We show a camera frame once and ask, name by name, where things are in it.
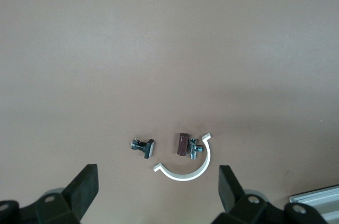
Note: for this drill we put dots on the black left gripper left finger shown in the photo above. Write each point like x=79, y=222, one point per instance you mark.
x=82, y=189

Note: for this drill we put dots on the white drawer cabinet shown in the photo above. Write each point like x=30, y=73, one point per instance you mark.
x=317, y=200

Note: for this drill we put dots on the brown table mat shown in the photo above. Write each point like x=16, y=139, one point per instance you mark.
x=159, y=49

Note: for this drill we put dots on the maroon cylinder part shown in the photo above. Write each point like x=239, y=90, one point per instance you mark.
x=182, y=144

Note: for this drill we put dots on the black square switch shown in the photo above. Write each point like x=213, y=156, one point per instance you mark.
x=144, y=148

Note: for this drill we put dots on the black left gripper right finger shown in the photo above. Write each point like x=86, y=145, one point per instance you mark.
x=230, y=189

